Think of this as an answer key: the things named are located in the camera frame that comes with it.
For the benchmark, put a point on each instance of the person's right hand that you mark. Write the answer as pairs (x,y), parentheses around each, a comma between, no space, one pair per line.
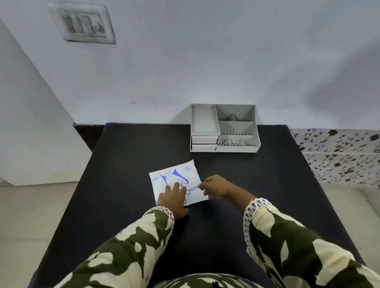
(218,187)

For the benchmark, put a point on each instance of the person's left hand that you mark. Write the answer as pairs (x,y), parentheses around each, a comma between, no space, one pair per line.
(172,203)

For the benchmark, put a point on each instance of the person's right fingers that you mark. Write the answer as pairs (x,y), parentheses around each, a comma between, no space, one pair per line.
(205,186)

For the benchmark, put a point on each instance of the person's left fingers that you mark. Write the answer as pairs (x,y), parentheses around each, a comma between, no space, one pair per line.
(177,190)

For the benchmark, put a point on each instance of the white packet with blue print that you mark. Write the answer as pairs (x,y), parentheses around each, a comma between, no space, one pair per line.
(175,178)

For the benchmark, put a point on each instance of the person's right forearm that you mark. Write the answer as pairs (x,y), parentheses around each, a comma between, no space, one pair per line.
(291,246)

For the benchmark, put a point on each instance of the person's left forearm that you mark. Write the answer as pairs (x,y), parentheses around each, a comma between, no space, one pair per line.
(130,249)

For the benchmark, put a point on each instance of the white compartment desk organizer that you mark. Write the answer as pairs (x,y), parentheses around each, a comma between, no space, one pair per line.
(225,130)

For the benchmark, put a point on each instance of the person's camouflage print shirt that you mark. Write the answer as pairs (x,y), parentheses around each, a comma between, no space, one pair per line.
(207,281)

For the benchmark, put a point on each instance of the white speckled cloth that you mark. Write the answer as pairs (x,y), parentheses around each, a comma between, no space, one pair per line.
(341,154)

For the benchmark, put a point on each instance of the white cabinet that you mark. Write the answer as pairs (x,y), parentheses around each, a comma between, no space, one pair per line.
(32,124)

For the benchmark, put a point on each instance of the white wall switch plate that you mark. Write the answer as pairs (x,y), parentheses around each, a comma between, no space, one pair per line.
(83,23)

